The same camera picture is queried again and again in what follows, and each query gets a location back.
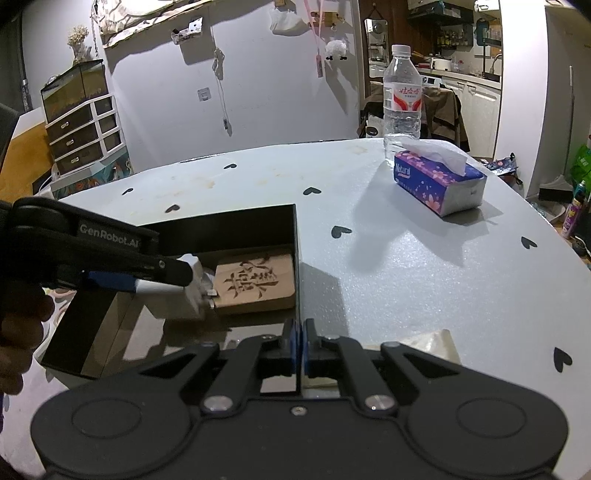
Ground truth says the black cardboard box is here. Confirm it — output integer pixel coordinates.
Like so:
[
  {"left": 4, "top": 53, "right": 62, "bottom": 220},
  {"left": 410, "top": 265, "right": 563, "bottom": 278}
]
[{"left": 39, "top": 205, "right": 298, "bottom": 379}]

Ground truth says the carved wooden block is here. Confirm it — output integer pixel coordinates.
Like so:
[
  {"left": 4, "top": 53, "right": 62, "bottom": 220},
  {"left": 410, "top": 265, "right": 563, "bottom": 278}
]
[{"left": 213, "top": 251, "right": 297, "bottom": 315}]

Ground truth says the white power adapter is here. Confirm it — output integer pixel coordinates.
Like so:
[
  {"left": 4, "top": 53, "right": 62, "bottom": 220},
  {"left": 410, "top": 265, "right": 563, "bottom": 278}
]
[{"left": 135, "top": 254, "right": 217, "bottom": 321}]

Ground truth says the person's left hand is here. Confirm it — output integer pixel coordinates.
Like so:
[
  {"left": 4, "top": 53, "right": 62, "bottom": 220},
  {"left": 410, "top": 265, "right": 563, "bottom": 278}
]
[{"left": 1, "top": 286, "right": 55, "bottom": 395}]

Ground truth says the white drawer unit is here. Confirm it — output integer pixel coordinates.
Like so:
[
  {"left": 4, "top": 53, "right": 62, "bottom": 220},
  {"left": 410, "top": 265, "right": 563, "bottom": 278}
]
[{"left": 45, "top": 94, "right": 125, "bottom": 176}]

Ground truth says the glass fish tank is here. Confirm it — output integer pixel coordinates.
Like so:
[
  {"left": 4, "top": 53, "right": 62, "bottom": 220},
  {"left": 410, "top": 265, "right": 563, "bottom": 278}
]
[{"left": 40, "top": 60, "right": 108, "bottom": 123}]

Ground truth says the purple tissue box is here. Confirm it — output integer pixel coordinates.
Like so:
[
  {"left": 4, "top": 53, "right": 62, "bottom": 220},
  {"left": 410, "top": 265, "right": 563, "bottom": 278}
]
[{"left": 394, "top": 139, "right": 487, "bottom": 217}]

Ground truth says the clear water bottle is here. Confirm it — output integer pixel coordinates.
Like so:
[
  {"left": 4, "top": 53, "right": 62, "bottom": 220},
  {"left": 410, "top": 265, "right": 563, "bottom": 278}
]
[{"left": 383, "top": 44, "right": 423, "bottom": 163}]

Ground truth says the white sheep plush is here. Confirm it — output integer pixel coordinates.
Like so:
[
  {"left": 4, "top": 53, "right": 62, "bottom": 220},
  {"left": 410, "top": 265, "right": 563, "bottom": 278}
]
[{"left": 325, "top": 39, "right": 349, "bottom": 61}]

